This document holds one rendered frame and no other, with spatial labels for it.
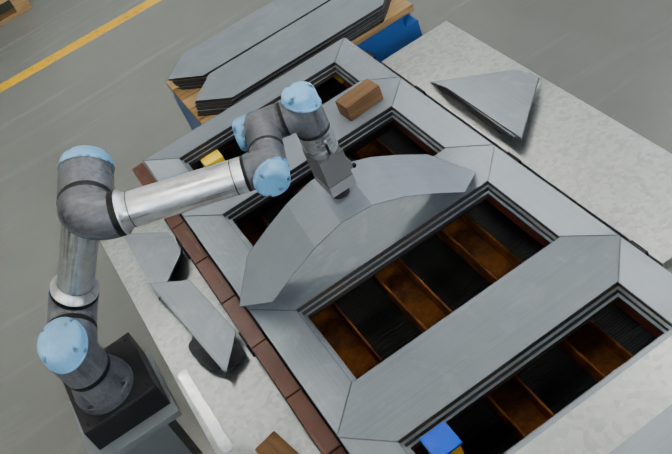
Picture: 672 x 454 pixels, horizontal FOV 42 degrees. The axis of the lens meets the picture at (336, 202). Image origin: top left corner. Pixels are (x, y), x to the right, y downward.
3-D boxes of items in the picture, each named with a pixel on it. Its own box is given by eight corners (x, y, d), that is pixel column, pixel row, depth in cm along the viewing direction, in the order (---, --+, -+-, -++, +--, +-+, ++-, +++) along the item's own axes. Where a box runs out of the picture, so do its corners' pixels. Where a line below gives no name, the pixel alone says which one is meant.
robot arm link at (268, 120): (233, 145, 179) (284, 127, 178) (228, 111, 187) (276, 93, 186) (247, 171, 185) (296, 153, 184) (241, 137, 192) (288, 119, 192)
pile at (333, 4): (353, -31, 320) (348, -45, 316) (412, 4, 291) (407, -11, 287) (165, 81, 306) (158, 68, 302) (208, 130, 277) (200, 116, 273)
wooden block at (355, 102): (371, 91, 255) (367, 77, 251) (384, 98, 250) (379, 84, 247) (339, 114, 252) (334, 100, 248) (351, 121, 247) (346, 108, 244)
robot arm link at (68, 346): (62, 396, 206) (30, 367, 197) (63, 350, 216) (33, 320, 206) (108, 379, 205) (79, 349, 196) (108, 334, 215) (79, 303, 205)
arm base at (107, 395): (89, 427, 211) (67, 407, 204) (70, 385, 221) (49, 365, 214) (142, 389, 213) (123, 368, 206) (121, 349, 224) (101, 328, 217)
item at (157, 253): (156, 213, 274) (151, 204, 271) (203, 283, 245) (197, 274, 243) (122, 234, 272) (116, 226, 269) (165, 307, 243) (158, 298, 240)
